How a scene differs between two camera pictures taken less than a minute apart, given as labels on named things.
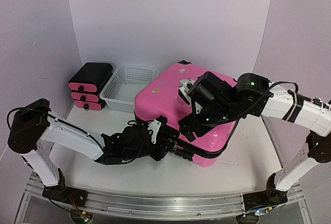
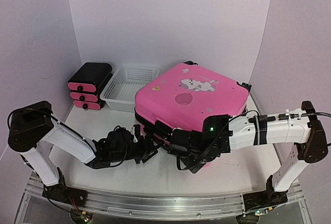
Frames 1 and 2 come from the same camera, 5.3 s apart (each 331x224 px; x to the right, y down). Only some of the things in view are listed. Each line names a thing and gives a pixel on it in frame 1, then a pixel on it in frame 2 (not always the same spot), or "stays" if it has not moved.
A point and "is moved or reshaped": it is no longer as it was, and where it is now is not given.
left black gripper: x=161 y=152 -> x=147 y=150
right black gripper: x=184 y=124 -> x=193 y=167
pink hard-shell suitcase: x=160 y=97 is moved or reshaped
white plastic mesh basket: x=121 y=90 stays
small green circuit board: x=87 y=217 stays
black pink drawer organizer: x=86 y=84 stays
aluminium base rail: x=162 y=207 stays
